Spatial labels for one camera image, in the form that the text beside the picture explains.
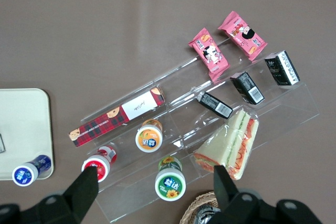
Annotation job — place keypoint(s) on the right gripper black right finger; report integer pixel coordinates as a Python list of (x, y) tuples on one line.
[(225, 190)]

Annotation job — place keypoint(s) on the red lid gum bottle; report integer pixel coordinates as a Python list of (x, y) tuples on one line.
[(101, 162)]

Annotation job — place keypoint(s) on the triangle sandwich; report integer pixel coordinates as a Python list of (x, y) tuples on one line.
[(236, 140)]

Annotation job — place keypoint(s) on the oval wicker basket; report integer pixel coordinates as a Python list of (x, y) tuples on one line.
[(189, 211)]

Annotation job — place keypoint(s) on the orange lid gum bottle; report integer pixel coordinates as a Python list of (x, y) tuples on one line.
[(148, 140)]

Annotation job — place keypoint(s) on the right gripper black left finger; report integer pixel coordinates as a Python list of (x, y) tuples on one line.
[(84, 190)]

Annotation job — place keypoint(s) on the green lid gum bottle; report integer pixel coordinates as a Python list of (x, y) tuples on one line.
[(170, 186)]

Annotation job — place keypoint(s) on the pink snack packet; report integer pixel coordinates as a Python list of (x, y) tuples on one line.
[(210, 53), (242, 35)]

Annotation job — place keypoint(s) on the black snack box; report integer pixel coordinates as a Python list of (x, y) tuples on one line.
[(282, 69), (246, 87), (214, 104)]

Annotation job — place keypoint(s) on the red plaid cookie box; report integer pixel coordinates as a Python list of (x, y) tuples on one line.
[(110, 121)]

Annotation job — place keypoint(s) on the blue lid gum bottle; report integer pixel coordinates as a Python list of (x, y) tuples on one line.
[(23, 175)]

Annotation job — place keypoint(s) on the clear acrylic stepped shelf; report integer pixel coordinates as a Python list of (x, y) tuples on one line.
[(288, 108)]

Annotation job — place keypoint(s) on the beige plastic tray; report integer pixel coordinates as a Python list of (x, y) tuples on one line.
[(23, 119)]

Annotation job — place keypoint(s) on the silver foil container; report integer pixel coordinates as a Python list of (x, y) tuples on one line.
[(204, 214)]

